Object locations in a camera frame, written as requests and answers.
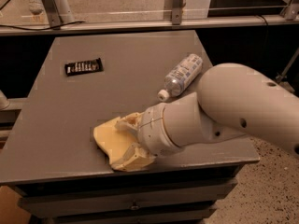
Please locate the black rxbar chocolate wrapper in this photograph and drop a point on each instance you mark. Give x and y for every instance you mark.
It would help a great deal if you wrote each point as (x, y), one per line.
(83, 67)

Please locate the clear plastic water bottle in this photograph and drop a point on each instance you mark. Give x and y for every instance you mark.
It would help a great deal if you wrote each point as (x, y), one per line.
(180, 77)

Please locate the grey metal bracket left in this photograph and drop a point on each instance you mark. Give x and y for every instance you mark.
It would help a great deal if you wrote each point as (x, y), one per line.
(52, 13)

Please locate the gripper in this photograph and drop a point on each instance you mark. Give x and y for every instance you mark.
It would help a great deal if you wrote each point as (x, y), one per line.
(151, 130)

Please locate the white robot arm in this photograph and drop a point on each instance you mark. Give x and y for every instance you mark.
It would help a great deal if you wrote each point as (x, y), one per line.
(230, 100)

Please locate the grey metal bracket right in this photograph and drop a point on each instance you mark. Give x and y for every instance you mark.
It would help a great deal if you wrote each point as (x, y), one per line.
(290, 12)

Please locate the yellow wavy sponge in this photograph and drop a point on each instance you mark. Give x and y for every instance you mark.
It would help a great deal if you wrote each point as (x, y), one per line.
(115, 144)

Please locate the grey drawer cabinet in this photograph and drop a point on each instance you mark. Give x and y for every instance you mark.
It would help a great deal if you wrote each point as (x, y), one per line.
(51, 158)

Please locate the grey metal bracket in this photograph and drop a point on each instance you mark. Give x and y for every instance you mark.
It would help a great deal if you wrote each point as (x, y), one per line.
(176, 16)
(52, 13)
(290, 12)

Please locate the grey metal bracket centre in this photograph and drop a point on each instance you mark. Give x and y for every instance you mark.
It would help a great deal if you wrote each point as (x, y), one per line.
(176, 16)

